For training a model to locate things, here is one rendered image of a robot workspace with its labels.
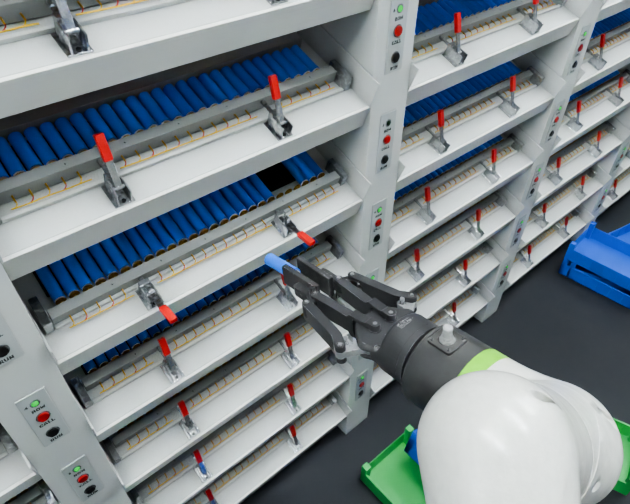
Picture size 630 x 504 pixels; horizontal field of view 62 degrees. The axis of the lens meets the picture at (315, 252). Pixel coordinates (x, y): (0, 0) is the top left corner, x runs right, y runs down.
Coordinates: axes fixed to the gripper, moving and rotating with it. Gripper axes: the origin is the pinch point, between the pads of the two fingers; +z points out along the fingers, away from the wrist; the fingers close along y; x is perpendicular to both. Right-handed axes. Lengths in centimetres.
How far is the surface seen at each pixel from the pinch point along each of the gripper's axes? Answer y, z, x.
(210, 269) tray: 3.9, 22.6, 7.6
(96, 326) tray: 23.5, 22.8, 7.5
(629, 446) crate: -94, -22, 106
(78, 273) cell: 22.0, 29.0, 1.6
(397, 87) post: -36.5, 17.8, -12.6
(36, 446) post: 38.0, 22.7, 22.2
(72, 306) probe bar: 25.1, 24.6, 3.6
